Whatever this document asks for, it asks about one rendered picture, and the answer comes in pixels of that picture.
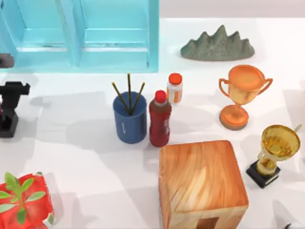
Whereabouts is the blue pen cup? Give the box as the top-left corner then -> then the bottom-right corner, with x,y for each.
112,91 -> 148,145

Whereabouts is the dark grey block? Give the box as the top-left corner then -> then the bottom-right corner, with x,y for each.
0,53 -> 15,68

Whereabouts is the gold trophy black base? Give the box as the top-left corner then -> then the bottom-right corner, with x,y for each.
245,124 -> 302,189

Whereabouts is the light blue rack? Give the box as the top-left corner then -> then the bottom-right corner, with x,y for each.
0,0 -> 159,73

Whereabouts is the red pot green plant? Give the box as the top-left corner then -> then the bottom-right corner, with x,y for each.
0,171 -> 56,229

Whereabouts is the orange trophy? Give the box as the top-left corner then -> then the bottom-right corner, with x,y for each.
219,65 -> 274,131

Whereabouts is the dark yellow pencil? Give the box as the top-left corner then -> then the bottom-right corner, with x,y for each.
111,82 -> 129,114
127,73 -> 132,115
131,82 -> 146,113

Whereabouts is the wooden block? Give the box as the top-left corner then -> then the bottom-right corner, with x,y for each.
158,140 -> 249,229

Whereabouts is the red bottle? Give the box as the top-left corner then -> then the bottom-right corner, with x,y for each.
148,90 -> 173,148

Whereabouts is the white bottle orange lid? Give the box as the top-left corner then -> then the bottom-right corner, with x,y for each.
166,73 -> 184,105

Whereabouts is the grey-green mountain ornament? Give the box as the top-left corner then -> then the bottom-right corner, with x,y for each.
180,24 -> 255,62

